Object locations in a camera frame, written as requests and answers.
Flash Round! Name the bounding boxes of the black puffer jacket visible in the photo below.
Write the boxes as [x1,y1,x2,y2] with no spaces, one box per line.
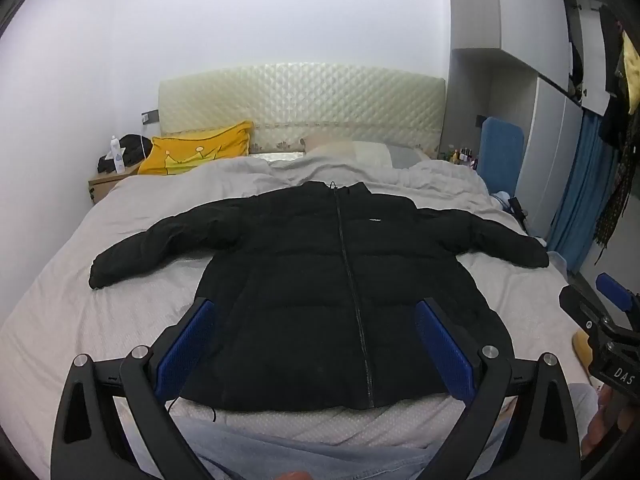
[89,180,551,411]

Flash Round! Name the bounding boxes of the group of small bottles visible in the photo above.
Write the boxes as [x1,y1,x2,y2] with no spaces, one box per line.
[442,145,478,166]

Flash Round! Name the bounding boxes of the yellow pillow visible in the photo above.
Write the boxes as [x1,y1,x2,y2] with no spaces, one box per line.
[137,120,255,176]

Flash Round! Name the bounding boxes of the blue curtain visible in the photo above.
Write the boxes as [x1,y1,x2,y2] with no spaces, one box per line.
[547,110,621,273]

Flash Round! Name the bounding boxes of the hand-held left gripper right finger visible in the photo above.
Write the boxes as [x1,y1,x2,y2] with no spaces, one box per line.
[414,296,583,480]

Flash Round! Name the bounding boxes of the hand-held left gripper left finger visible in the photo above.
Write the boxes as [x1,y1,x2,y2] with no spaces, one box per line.
[50,296,226,480]

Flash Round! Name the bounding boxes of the wooden nightstand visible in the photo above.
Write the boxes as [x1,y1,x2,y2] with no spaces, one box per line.
[88,170,138,206]

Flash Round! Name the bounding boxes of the tan object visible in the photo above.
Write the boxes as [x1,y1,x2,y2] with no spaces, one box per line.
[572,330,594,376]

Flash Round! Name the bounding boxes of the cream quilted headboard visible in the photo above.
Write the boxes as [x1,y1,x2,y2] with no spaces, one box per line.
[158,62,447,155]

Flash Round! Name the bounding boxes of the dark hanging clothes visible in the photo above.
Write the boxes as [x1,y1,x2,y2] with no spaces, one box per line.
[595,5,640,251]

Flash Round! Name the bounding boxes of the white pillow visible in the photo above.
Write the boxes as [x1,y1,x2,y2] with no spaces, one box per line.
[302,135,393,166]

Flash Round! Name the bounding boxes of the person's jeans legs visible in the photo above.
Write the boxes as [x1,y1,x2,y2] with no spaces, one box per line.
[170,410,506,480]

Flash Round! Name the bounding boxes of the white wardrobe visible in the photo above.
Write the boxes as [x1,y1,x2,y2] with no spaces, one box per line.
[447,0,608,241]

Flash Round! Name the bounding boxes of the person's right hand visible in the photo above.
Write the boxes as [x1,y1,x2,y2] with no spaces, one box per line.
[585,389,623,461]

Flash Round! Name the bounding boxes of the black cloth bundle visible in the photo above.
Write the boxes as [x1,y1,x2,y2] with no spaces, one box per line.
[97,134,153,175]

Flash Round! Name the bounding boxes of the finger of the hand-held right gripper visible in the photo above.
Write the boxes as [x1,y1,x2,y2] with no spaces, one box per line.
[596,272,640,313]
[559,285,611,333]

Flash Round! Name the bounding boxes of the bed with grey sheet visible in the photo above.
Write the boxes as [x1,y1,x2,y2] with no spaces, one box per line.
[0,150,591,461]

